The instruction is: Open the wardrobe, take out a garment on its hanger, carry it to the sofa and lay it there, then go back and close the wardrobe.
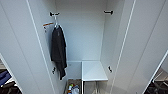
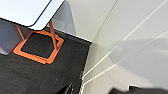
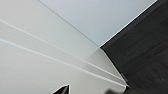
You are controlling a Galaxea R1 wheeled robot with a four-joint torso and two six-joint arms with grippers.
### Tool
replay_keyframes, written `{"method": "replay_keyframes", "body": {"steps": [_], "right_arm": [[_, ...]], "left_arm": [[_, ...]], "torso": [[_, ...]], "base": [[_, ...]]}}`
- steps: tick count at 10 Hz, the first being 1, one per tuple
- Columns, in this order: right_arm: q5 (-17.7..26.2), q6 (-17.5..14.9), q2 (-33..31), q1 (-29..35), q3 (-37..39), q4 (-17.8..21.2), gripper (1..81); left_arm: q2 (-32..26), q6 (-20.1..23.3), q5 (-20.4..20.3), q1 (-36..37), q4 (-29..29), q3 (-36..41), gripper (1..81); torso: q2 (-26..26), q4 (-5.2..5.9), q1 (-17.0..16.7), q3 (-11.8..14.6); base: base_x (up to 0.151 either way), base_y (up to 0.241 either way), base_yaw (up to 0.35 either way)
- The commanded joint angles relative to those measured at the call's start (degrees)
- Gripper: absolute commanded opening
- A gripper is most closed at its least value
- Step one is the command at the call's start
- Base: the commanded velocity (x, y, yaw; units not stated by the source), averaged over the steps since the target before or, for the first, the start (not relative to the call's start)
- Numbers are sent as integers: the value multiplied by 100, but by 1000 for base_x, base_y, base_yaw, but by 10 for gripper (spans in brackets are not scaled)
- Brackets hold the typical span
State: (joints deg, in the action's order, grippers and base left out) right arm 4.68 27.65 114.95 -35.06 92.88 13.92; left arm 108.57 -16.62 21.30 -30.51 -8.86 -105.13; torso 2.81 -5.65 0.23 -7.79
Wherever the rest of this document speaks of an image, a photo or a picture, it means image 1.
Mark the white plastic bottle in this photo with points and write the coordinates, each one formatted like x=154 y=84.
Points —
x=75 y=90

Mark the black door hinge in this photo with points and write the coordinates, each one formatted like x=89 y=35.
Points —
x=53 y=70
x=110 y=69

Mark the white hanger with black shirt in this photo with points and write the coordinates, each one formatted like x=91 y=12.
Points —
x=56 y=22

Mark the orange and white sticker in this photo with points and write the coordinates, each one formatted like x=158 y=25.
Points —
x=47 y=24

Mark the black wardrobe hook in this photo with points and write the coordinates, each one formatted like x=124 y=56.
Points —
x=54 y=14
x=108 y=12

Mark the wicker basket with white lining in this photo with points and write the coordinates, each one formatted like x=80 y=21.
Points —
x=96 y=88

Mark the white wardrobe carcass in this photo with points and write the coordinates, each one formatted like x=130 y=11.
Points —
x=83 y=36

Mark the wicker basket with toys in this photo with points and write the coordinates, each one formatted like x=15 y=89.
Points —
x=73 y=85

